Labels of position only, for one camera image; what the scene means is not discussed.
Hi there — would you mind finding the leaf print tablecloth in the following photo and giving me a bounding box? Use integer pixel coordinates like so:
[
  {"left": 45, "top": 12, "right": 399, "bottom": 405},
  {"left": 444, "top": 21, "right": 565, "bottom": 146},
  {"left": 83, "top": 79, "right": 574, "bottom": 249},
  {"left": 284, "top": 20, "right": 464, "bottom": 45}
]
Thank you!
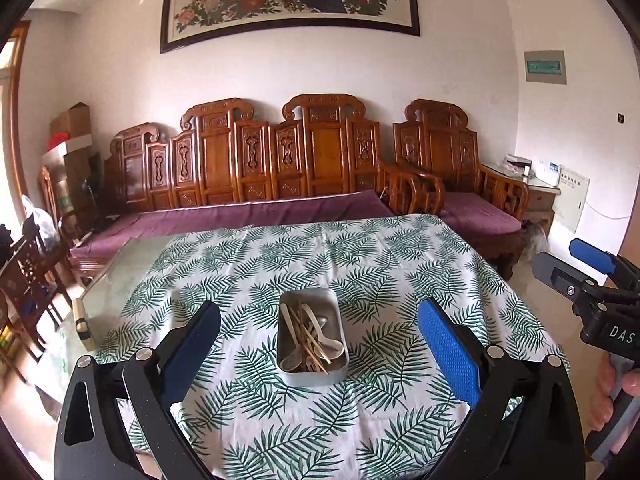
[{"left": 95, "top": 212, "right": 571, "bottom": 480}]

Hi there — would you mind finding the grey wall electrical box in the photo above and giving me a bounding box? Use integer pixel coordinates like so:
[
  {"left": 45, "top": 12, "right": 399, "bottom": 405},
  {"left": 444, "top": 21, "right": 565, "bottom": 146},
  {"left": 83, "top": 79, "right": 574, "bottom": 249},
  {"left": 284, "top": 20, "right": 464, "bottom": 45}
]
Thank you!
[{"left": 523, "top": 50, "right": 568, "bottom": 86}]

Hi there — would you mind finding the carved wooden chair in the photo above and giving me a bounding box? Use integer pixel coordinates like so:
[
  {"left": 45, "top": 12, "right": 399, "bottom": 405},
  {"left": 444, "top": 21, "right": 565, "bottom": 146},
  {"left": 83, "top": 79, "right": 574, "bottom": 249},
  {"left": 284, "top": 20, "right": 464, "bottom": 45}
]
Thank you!
[{"left": 0, "top": 215, "right": 73, "bottom": 361}]

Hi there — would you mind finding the wooden side table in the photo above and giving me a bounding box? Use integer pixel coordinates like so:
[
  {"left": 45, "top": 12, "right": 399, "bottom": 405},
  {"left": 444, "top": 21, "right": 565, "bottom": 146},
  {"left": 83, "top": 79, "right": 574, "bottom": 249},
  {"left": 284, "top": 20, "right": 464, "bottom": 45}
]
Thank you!
[{"left": 482, "top": 160, "right": 561, "bottom": 241}]

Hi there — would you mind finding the white chopstick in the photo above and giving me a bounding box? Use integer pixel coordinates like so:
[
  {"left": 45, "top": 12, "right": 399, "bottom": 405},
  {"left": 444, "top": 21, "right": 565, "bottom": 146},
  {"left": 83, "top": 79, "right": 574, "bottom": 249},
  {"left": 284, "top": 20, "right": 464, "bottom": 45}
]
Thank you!
[{"left": 302, "top": 327, "right": 333, "bottom": 363}]

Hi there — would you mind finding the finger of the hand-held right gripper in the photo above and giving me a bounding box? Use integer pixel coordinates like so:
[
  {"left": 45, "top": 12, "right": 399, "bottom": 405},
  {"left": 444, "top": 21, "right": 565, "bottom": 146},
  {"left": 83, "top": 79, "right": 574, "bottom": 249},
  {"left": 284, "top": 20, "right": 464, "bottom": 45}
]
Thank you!
[
  {"left": 531, "top": 252, "right": 640, "bottom": 307},
  {"left": 570, "top": 237, "right": 640, "bottom": 291}
]

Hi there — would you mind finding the small white plastic spoon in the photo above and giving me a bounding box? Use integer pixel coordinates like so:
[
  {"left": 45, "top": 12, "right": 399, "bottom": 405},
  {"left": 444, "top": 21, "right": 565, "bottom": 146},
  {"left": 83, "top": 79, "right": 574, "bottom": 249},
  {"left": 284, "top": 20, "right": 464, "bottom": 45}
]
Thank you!
[{"left": 280, "top": 302, "right": 302, "bottom": 372}]

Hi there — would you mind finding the grey metal tray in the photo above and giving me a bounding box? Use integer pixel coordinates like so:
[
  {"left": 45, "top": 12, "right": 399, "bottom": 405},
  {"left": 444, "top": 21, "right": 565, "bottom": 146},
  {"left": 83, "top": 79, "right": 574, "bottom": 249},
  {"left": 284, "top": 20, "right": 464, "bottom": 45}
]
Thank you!
[{"left": 276, "top": 288, "right": 351, "bottom": 387}]

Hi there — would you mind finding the purple armchair cushion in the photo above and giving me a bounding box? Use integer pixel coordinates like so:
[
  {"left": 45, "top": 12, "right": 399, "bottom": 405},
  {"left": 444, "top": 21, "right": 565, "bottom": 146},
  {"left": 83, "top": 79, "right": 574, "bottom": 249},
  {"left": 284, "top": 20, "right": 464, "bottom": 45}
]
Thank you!
[{"left": 440, "top": 192, "right": 523, "bottom": 235}]

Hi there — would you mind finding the brown cardboard box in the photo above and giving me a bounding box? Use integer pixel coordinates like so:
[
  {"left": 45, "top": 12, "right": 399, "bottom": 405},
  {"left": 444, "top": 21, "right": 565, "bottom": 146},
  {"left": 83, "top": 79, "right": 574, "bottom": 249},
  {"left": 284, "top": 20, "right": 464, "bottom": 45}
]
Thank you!
[{"left": 50, "top": 102, "right": 92, "bottom": 137}]

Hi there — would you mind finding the white wall cable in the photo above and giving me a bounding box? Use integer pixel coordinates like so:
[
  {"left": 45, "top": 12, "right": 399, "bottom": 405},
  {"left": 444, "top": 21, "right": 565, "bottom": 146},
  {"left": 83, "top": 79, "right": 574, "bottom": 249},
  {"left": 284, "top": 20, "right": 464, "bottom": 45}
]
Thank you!
[{"left": 585, "top": 200, "right": 632, "bottom": 221}]

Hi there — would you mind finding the dark carton stack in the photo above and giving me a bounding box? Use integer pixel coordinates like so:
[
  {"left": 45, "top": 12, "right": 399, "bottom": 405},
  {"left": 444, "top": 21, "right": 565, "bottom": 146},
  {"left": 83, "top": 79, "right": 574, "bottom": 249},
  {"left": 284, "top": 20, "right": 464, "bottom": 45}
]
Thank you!
[{"left": 42, "top": 149, "right": 106, "bottom": 221}]

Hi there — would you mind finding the carved wooden sofa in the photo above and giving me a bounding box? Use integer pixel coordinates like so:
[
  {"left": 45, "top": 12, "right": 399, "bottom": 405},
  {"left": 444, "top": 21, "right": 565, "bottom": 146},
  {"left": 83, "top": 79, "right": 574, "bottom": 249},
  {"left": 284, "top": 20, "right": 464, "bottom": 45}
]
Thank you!
[{"left": 70, "top": 93, "right": 446, "bottom": 281}]

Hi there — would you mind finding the person's right hand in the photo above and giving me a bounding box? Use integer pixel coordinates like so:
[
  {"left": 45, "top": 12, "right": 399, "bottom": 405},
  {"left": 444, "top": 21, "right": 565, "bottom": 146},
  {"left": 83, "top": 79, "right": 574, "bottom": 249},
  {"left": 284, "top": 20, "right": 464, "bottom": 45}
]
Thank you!
[{"left": 590, "top": 360, "right": 640, "bottom": 433}]

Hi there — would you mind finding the large white plastic spoon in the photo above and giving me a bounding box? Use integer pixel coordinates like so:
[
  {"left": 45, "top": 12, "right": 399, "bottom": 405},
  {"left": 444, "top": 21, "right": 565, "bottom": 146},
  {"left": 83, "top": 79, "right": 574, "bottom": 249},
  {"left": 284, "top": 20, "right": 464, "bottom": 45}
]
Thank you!
[{"left": 301, "top": 304, "right": 346, "bottom": 360}]

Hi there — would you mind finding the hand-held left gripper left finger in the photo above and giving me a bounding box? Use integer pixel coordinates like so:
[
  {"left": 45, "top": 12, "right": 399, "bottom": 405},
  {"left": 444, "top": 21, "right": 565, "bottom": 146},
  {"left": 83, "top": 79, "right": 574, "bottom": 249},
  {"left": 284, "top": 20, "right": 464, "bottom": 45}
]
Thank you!
[{"left": 54, "top": 301, "right": 222, "bottom": 480}]

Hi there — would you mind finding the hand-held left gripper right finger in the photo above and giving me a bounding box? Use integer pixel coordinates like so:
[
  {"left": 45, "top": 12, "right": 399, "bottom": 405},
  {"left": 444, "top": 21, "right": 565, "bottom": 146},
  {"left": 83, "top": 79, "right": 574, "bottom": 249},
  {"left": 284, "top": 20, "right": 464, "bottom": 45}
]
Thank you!
[{"left": 416, "top": 298, "right": 585, "bottom": 480}]

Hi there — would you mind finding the clear plastic bag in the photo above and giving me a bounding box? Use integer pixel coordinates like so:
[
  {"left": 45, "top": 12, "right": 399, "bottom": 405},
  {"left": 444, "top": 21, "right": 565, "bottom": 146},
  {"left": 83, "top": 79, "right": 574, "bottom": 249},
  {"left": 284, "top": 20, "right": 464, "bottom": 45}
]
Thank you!
[{"left": 20, "top": 195, "right": 56, "bottom": 251}]

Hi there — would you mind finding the carved wooden armchair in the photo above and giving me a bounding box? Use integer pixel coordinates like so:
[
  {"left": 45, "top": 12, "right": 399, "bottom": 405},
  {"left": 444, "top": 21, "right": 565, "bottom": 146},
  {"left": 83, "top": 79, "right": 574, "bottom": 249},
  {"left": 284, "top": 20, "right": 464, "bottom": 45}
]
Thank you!
[{"left": 392, "top": 99, "right": 531, "bottom": 281}]

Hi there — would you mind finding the wooden framed glass door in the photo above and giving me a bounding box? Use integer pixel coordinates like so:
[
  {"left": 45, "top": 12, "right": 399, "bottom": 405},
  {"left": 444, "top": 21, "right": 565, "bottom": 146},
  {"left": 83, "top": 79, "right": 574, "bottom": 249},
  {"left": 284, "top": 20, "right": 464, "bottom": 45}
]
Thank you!
[{"left": 0, "top": 20, "right": 32, "bottom": 206}]

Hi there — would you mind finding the white panel board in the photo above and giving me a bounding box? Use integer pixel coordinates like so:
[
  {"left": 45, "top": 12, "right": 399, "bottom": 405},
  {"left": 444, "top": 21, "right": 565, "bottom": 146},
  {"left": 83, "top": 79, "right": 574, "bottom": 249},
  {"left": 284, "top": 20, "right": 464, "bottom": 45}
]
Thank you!
[{"left": 552, "top": 165, "right": 591, "bottom": 233}]

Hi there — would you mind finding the white tissue box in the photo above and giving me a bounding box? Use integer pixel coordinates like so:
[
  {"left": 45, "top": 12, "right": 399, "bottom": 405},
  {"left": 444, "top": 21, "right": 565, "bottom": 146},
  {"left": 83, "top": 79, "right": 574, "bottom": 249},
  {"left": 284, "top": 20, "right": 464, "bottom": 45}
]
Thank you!
[{"left": 502, "top": 154, "right": 533, "bottom": 176}]

